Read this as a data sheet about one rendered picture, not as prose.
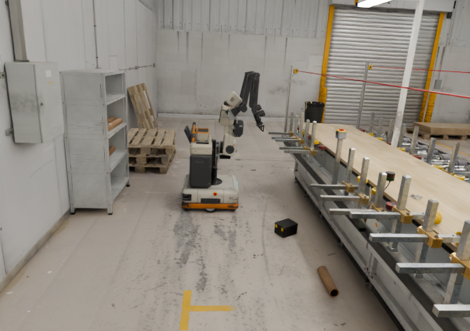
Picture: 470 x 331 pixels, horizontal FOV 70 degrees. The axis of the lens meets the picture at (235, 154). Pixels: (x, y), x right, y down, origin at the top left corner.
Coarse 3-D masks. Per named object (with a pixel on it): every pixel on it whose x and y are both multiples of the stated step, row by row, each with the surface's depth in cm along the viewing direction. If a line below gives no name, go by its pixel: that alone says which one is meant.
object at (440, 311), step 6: (438, 306) 118; (444, 306) 118; (450, 306) 119; (456, 306) 119; (462, 306) 119; (468, 306) 119; (438, 312) 117; (444, 312) 117; (450, 312) 117; (456, 312) 117; (462, 312) 117; (468, 312) 117
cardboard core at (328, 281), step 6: (318, 270) 289; (324, 270) 284; (324, 276) 278; (330, 276) 277; (324, 282) 275; (330, 282) 269; (330, 288) 264; (336, 288) 263; (330, 294) 265; (336, 294) 264
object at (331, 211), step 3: (330, 210) 215; (333, 210) 215; (336, 210) 215; (339, 210) 216; (342, 210) 216; (345, 210) 216; (348, 210) 216; (351, 210) 217; (354, 210) 217; (357, 210) 217; (360, 210) 217; (363, 210) 218; (366, 210) 218; (369, 210) 218; (372, 210) 218; (375, 210) 218; (387, 210) 219; (330, 213) 215; (333, 213) 215; (336, 213) 216; (339, 213) 216; (342, 213) 216; (345, 213) 216; (348, 213) 216
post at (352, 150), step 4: (352, 148) 262; (352, 152) 262; (348, 156) 266; (352, 156) 263; (348, 160) 265; (352, 160) 264; (348, 164) 265; (352, 164) 265; (348, 168) 266; (348, 172) 267; (348, 176) 268; (348, 180) 268; (344, 192) 272; (348, 192) 272
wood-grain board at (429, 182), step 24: (336, 144) 374; (360, 144) 380; (384, 144) 386; (360, 168) 292; (384, 168) 296; (408, 168) 299; (432, 168) 303; (384, 192) 241; (408, 192) 241; (432, 192) 243; (456, 192) 246; (456, 216) 206
